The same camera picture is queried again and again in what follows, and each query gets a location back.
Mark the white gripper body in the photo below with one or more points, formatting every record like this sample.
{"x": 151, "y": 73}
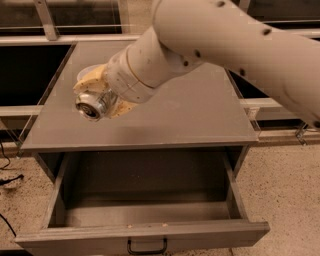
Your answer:
{"x": 120, "y": 78}

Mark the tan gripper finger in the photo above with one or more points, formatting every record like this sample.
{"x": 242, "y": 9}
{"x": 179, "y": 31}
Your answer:
{"x": 93, "y": 81}
{"x": 120, "y": 108}

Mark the crushed 7up can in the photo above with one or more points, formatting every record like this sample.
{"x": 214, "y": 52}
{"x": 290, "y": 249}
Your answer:
{"x": 96, "y": 105}

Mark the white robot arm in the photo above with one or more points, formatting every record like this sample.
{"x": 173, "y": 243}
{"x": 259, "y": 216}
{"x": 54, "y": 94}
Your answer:
{"x": 185, "y": 34}

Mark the open grey top drawer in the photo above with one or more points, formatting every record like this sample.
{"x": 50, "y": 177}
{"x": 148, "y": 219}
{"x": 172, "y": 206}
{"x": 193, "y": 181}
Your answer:
{"x": 101, "y": 200}

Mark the white ceramic bowl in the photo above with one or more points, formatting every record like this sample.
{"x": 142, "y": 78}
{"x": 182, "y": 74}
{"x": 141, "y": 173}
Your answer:
{"x": 86, "y": 70}

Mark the grey cabinet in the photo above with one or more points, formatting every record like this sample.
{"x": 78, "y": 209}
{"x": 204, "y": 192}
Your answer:
{"x": 199, "y": 109}

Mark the black drawer handle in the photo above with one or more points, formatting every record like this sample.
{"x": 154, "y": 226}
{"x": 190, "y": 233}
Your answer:
{"x": 146, "y": 251}

